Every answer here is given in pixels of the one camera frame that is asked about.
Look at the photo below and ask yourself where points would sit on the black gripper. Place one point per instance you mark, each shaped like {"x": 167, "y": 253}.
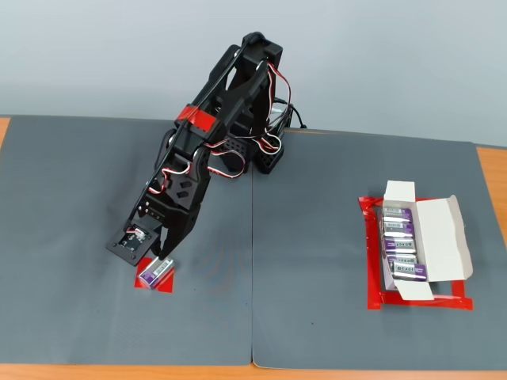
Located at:
{"x": 177, "y": 225}

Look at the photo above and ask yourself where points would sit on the purple silver 9V battery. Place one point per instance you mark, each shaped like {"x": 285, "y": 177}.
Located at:
{"x": 398, "y": 214}
{"x": 400, "y": 245}
{"x": 156, "y": 273}
{"x": 404, "y": 260}
{"x": 399, "y": 229}
{"x": 408, "y": 271}

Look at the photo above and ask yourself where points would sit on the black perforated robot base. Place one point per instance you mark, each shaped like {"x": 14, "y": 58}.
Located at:
{"x": 269, "y": 162}

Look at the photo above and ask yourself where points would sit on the white cardboard battery box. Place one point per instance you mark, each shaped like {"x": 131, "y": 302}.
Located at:
{"x": 439, "y": 241}

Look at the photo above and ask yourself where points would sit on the red tape square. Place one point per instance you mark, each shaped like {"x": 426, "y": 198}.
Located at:
{"x": 168, "y": 286}

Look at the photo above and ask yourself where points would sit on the grey rubber mat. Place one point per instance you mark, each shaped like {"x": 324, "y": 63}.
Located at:
{"x": 317, "y": 257}
{"x": 79, "y": 198}

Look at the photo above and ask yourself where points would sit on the red tape band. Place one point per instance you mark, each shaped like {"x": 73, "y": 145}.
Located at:
{"x": 198, "y": 118}

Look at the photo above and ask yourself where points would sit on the black square wrist camera module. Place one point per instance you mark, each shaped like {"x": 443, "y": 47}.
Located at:
{"x": 132, "y": 243}

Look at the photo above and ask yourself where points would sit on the red tape frame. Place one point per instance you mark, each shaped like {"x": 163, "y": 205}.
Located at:
{"x": 374, "y": 277}

